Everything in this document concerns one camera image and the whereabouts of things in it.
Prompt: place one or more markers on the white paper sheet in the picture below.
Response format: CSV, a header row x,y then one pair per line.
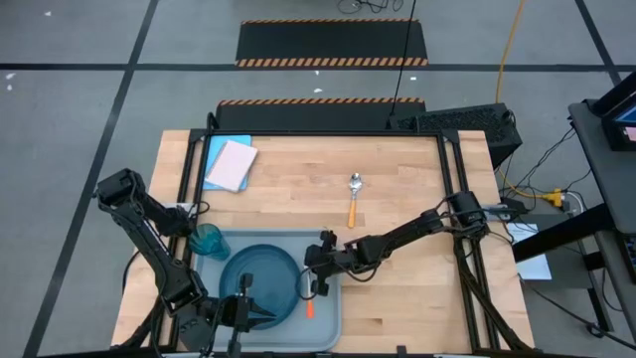
x,y
534,258

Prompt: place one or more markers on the teal plastic cup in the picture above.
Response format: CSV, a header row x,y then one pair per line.
x,y
208,242

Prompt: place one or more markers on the black frame clamp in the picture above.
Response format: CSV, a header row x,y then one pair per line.
x,y
401,350

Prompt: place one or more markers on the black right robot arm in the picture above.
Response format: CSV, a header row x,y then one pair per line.
x,y
397,236

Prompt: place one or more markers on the black hazard-striped floor mat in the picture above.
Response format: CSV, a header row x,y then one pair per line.
x,y
330,42
318,115

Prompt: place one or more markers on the grey side desk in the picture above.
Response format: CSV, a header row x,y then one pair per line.
x,y
601,164

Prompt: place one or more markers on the grey plastic tray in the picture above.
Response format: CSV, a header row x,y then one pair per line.
x,y
323,328

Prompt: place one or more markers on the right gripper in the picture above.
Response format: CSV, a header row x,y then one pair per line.
x,y
330,261

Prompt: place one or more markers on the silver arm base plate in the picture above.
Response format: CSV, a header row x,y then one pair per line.
x,y
497,211

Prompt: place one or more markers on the computer monitor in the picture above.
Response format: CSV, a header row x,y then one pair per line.
x,y
621,119

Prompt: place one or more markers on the blue plate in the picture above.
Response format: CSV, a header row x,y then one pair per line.
x,y
268,278

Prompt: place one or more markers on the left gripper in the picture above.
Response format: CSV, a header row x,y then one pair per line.
x,y
241,313

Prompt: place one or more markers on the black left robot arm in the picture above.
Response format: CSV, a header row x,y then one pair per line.
x,y
164,258

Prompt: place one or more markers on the black aluminium table frame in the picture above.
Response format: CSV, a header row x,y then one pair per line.
x,y
323,133

